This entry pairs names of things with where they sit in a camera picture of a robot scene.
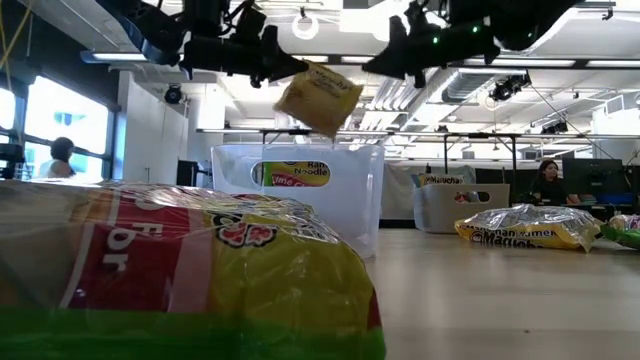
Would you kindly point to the yellow ramen pack silver back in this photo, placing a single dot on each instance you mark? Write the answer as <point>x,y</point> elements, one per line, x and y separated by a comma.
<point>527,227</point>

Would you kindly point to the white plastic bin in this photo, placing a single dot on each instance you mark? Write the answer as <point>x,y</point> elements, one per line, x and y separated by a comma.
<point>440,210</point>

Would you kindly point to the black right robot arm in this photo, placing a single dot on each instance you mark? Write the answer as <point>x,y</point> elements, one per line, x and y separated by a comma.
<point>525,20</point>

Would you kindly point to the silver ventilation duct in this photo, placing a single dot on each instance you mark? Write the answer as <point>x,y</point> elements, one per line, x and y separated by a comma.
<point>465,85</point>

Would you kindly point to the black computer monitor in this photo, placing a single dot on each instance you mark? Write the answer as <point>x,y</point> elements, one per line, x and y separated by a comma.
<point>600,175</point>
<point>186,172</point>

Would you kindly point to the black metal rig frame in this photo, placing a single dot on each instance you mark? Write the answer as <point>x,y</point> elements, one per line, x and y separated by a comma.
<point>480,135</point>

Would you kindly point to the yellow creamy chicken ramen pack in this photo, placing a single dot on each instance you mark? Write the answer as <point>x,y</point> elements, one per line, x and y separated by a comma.
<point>320,97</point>

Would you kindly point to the black aluminium table frame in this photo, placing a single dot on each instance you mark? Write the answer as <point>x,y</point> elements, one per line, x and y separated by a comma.
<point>397,223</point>

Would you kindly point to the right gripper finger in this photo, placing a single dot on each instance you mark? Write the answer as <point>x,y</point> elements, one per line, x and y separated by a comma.
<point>390,72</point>
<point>387,61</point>

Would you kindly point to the black track light cluster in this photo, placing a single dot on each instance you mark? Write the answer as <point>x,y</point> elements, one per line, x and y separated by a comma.
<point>510,85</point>

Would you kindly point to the fluorescent ceiling light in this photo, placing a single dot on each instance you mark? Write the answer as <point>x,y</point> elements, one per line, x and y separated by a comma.
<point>530,62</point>
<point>614,63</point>
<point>312,58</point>
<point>357,59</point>
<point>120,57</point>

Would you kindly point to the black ceiling spotlight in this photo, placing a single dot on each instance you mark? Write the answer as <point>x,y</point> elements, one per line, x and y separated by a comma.
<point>172,94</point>

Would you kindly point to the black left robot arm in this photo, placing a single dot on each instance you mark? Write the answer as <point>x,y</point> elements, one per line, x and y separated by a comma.
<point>150,25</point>

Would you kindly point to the person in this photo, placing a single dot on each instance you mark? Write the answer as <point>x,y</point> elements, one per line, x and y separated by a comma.
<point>60,157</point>
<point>550,182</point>

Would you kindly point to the clear plastic bin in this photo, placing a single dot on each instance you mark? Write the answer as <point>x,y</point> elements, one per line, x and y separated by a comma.
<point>360,200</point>

